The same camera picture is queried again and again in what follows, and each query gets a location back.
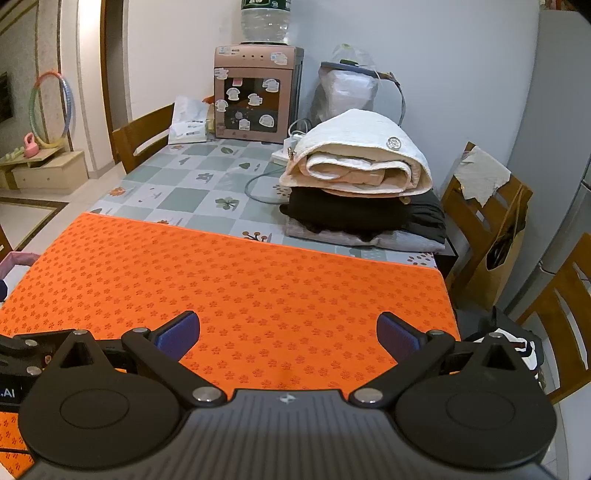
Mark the pink water dispenser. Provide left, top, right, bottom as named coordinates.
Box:
left=213, top=45, right=304, bottom=142

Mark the brown paper bag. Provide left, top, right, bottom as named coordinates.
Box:
left=480, top=185, right=533, bottom=312

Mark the clear water bottle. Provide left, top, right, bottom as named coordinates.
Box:
left=240, top=0, right=291, bottom=45

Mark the clear plastic bag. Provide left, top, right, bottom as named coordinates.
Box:
left=314, top=44, right=407, bottom=127

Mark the black folded garment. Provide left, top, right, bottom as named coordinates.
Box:
left=280, top=187, right=413, bottom=234

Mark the colourful hula hoop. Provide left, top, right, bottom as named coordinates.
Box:
left=29, top=70, right=75, bottom=148

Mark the orange patterned mat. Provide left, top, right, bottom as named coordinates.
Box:
left=0, top=212, right=462, bottom=480

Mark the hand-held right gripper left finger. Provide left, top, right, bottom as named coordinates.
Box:
left=46, top=311, right=226, bottom=409

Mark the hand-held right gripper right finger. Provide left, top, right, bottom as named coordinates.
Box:
left=349, top=312, right=529, bottom=409

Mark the grey refrigerator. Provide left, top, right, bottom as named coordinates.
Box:
left=501, top=7, right=591, bottom=319

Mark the black open box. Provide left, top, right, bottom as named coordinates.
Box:
left=434, top=242, right=459, bottom=280

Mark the striped folded garment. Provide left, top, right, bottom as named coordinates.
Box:
left=464, top=330, right=543, bottom=370

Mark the low cream cabinet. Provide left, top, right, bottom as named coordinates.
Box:
left=0, top=148, right=88, bottom=195

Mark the white tissue pack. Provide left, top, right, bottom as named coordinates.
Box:
left=167, top=95, right=208, bottom=145

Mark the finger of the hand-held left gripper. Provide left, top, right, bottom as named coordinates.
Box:
left=0, top=330, right=75, bottom=376

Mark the pink basket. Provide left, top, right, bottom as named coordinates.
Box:
left=0, top=251, right=35, bottom=280

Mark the white quilted jacket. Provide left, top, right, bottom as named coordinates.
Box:
left=279, top=109, right=433, bottom=197

